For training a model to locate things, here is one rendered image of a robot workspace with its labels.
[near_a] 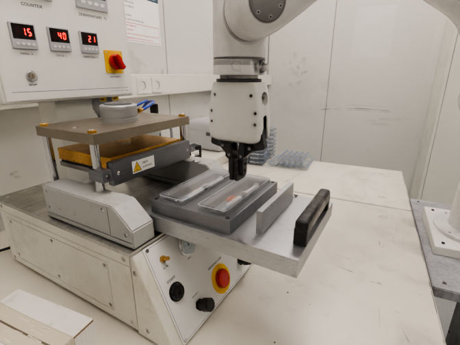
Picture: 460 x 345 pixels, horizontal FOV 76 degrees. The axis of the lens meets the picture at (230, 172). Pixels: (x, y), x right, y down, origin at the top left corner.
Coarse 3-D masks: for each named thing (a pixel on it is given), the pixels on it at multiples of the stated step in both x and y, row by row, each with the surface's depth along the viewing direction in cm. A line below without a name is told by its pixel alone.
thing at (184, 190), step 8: (216, 168) 67; (200, 176) 62; (208, 176) 62; (216, 176) 62; (224, 176) 62; (184, 184) 57; (192, 184) 57; (200, 184) 57; (208, 184) 57; (168, 192) 53; (176, 192) 53; (184, 192) 53; (192, 192) 53
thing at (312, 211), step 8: (320, 192) 52; (328, 192) 52; (312, 200) 49; (320, 200) 49; (328, 200) 52; (312, 208) 46; (320, 208) 47; (328, 208) 54; (304, 216) 43; (312, 216) 43; (296, 224) 42; (304, 224) 41; (312, 224) 44; (296, 232) 42; (304, 232) 42; (296, 240) 43; (304, 240) 42
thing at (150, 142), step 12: (72, 144) 65; (84, 144) 65; (108, 144) 65; (120, 144) 65; (132, 144) 65; (144, 144) 65; (156, 144) 65; (60, 156) 63; (72, 156) 61; (84, 156) 59; (108, 156) 56; (120, 156) 57; (84, 168) 60
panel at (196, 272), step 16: (160, 240) 53; (176, 240) 56; (144, 256) 50; (160, 256) 52; (176, 256) 55; (192, 256) 58; (208, 256) 62; (224, 256) 66; (160, 272) 51; (176, 272) 54; (192, 272) 57; (208, 272) 61; (240, 272) 69; (160, 288) 51; (192, 288) 56; (208, 288) 60; (224, 288) 63; (176, 304) 52; (192, 304) 55; (176, 320) 51; (192, 320) 54
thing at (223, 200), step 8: (248, 176) 62; (256, 176) 62; (232, 184) 57; (240, 184) 57; (248, 184) 57; (256, 184) 57; (216, 192) 53; (224, 192) 53; (232, 192) 53; (240, 192) 53; (248, 192) 53; (208, 200) 50; (216, 200) 50; (224, 200) 50; (232, 200) 50; (216, 208) 47; (224, 208) 47
